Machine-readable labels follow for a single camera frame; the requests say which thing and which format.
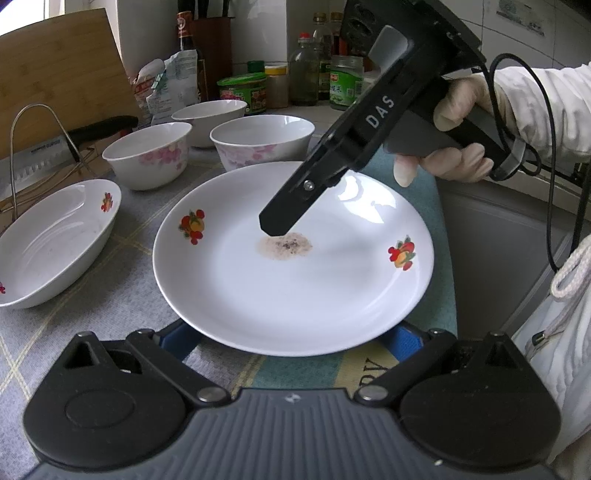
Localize person's right forearm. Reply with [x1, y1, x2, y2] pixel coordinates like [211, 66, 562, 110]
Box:
[489, 62, 591, 166]

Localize white red food bag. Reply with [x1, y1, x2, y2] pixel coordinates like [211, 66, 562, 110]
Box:
[131, 58, 169, 127]

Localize person's white jacket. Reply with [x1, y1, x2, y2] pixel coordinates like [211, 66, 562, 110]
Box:
[512, 239, 591, 480]

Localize white bowl pink flower print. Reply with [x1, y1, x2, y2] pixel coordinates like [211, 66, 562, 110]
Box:
[102, 122, 193, 191]
[210, 115, 315, 174]
[172, 99, 247, 149]

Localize grey checked table mat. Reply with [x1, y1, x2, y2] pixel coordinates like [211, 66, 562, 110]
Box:
[0, 152, 459, 416]

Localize wooden cutting board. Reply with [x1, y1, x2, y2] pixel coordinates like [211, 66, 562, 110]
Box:
[0, 8, 141, 160]

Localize crinkled white green bag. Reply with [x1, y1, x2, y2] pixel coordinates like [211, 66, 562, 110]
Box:
[163, 50, 204, 115]

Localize stainless steel sink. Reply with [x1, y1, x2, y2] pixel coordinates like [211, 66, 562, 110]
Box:
[436, 178, 575, 326]

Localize large white flower-print plate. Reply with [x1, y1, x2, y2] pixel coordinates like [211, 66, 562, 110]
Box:
[152, 161, 435, 357]

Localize brown knife block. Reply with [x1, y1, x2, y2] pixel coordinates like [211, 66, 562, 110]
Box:
[189, 0, 235, 101]

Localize black cable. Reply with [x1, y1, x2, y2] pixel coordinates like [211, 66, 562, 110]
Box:
[487, 53, 591, 274]

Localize green-lid glass jar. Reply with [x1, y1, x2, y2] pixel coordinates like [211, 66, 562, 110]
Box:
[329, 55, 365, 112]

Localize metal wire rack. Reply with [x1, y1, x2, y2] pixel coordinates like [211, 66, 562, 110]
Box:
[9, 104, 100, 232]

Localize person's right hand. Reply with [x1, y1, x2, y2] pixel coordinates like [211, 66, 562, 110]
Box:
[394, 74, 519, 188]

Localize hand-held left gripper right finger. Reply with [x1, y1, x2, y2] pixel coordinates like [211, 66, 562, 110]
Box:
[353, 320, 525, 407]

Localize black-handled kitchen knife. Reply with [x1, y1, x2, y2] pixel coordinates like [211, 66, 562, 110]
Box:
[0, 115, 139, 195]

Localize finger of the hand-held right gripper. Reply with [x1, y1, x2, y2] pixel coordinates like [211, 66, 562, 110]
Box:
[257, 133, 366, 241]

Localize yellow-lid spice jar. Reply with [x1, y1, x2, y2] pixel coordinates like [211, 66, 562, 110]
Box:
[264, 65, 290, 109]

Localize dark red sauce bottle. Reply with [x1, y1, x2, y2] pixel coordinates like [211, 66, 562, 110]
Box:
[330, 11, 348, 58]

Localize red-cap glass bottle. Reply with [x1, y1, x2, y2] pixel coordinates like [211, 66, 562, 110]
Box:
[288, 32, 321, 107]

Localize stack of white plates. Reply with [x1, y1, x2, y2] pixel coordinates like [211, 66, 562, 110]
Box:
[0, 179, 123, 310]

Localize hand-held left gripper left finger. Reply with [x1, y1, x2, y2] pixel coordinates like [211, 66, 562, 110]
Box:
[64, 319, 232, 408]

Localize clear glass oil bottle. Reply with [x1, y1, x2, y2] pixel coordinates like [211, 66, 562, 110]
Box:
[311, 14, 334, 100]

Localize flat green-lid jar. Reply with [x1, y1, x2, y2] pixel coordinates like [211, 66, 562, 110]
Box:
[217, 73, 269, 116]

